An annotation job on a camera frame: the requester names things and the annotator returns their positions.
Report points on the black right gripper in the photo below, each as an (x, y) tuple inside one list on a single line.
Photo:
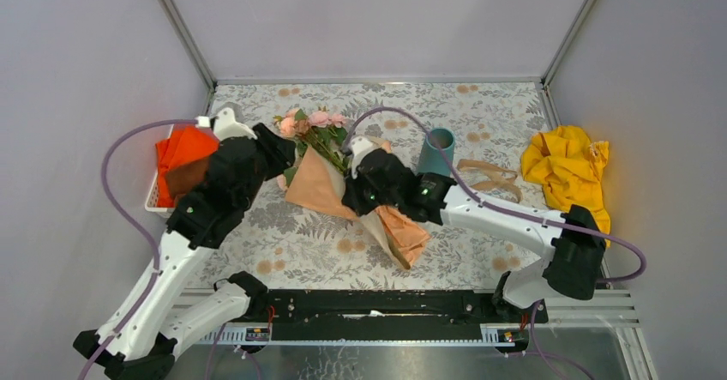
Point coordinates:
[(351, 197)]

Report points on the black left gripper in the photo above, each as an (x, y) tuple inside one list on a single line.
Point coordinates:
[(280, 150)]

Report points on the brown paper ribbon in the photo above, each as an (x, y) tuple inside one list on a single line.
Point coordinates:
[(491, 179)]

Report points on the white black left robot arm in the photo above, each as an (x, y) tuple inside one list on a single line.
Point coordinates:
[(142, 339)]

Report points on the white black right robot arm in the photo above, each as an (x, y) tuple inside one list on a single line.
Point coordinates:
[(569, 247)]

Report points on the teal cylindrical vase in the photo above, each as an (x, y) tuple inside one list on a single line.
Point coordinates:
[(437, 152)]

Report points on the floral patterned table mat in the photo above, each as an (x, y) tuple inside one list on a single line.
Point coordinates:
[(286, 246)]

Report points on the orange cloth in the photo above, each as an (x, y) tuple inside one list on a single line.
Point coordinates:
[(183, 146)]

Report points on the brown cloth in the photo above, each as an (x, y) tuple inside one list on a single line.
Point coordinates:
[(185, 178)]

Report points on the white plastic basket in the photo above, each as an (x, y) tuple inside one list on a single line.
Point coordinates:
[(152, 194)]

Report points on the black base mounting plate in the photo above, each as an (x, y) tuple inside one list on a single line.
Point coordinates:
[(386, 315)]

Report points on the yellow crumpled cloth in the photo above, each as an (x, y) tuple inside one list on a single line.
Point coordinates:
[(569, 166)]

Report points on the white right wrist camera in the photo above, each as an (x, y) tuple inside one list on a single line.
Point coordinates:
[(356, 149)]

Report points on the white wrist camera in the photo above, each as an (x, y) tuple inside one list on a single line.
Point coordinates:
[(356, 149), (224, 125)]

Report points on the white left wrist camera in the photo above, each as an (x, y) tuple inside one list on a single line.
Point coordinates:
[(224, 125)]

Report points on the aluminium frame rail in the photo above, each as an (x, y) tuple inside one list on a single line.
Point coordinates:
[(182, 31)]

